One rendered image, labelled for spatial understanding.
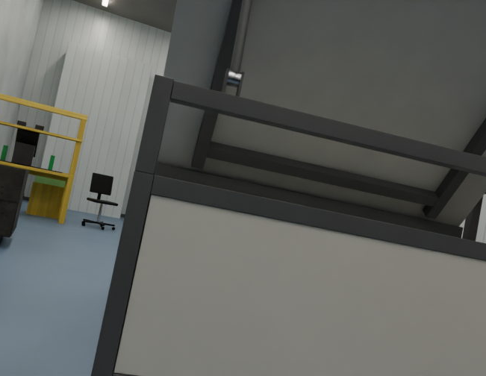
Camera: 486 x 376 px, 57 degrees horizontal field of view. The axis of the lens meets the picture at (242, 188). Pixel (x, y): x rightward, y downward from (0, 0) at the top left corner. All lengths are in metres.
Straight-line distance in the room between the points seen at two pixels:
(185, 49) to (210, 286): 0.69
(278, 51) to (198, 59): 0.23
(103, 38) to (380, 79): 11.54
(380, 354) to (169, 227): 0.54
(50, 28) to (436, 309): 12.12
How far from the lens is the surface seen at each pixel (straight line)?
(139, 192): 0.92
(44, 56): 12.55
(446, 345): 1.18
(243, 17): 1.05
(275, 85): 1.38
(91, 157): 11.47
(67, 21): 12.79
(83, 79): 11.70
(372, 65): 1.40
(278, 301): 0.98
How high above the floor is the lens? 0.76
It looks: 3 degrees up
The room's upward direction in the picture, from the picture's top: 11 degrees clockwise
